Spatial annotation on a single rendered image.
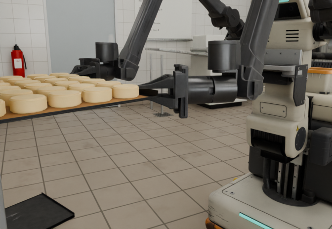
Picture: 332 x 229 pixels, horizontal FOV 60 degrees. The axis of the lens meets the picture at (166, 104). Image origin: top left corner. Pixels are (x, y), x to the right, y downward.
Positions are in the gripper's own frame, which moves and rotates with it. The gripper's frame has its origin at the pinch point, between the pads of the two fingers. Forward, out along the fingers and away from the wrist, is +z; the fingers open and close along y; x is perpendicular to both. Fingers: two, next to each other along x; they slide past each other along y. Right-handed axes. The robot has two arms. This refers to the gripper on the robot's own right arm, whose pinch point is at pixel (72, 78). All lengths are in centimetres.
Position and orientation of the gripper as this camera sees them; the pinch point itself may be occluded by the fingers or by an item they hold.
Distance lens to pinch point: 82.7
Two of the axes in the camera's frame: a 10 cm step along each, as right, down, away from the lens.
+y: 0.0, 9.8, 2.0
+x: -9.5, -0.7, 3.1
